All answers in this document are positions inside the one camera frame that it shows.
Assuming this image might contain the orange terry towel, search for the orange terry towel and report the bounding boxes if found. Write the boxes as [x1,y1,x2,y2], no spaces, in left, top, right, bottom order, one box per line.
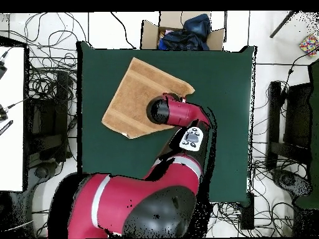
[101,57,196,139]

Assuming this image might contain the colourful dotted item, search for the colourful dotted item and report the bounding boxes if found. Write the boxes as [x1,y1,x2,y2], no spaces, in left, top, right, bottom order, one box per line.
[298,34,319,57]

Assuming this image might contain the dark green table cloth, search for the dark green table cloth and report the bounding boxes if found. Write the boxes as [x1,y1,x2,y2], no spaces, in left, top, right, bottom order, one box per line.
[76,41,257,207]

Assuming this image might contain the cardboard box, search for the cardboard box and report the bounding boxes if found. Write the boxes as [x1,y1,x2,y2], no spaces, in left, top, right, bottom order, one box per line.
[140,11,227,52]

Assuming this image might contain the dark blue clothing pile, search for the dark blue clothing pile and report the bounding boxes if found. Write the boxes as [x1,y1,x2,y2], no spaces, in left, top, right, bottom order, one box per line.
[157,13,212,52]

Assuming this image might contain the black equipment stand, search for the black equipment stand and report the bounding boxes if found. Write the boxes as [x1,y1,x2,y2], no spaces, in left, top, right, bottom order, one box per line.
[265,80,314,171]
[24,72,74,166]

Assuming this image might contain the white side table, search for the white side table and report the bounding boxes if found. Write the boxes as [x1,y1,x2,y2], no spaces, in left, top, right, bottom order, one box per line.
[0,45,26,192]

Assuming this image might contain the green covered furniture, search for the green covered furniture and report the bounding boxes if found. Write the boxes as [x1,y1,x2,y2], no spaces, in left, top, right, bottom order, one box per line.
[293,59,319,210]

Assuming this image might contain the grey metal bar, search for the grey metal bar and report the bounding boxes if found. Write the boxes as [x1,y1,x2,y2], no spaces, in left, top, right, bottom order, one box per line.
[269,11,298,39]

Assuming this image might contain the black cable tangle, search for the black cable tangle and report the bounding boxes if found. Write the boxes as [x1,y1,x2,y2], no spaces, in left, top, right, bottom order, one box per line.
[209,201,250,238]
[4,12,88,162]
[249,49,319,237]

